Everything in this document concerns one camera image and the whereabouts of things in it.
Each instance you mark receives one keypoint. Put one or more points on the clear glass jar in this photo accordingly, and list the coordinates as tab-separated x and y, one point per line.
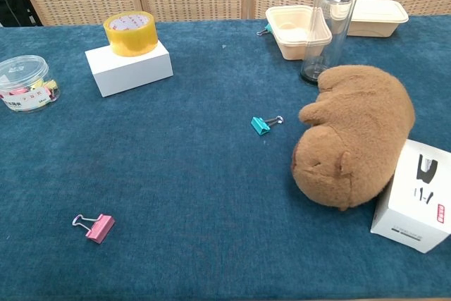
327	33

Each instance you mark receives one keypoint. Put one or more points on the lidded beige food container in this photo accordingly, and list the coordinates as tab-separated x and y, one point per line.
377	17

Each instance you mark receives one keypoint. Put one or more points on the open beige food container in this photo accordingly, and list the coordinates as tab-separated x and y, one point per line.
292	33

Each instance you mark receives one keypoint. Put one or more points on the teal binder clip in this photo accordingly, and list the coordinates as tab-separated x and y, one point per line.
267	28
260	126

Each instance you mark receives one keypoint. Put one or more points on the brown capybara plush toy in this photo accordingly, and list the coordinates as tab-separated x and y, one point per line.
352	132

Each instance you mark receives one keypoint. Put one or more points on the white stapler box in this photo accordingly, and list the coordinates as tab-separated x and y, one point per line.
415	202

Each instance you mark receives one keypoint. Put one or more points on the yellow packing tape roll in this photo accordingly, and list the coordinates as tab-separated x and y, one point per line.
130	38

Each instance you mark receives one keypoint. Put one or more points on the plain white box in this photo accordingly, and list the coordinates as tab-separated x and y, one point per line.
130	72

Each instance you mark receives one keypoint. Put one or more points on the blue carpet table cover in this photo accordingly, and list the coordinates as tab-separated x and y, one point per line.
197	181

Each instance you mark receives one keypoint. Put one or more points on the clear jar of binder clips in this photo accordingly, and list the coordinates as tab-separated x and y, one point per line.
24	82

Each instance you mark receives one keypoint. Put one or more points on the pink binder clip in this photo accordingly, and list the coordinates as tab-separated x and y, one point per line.
100	228

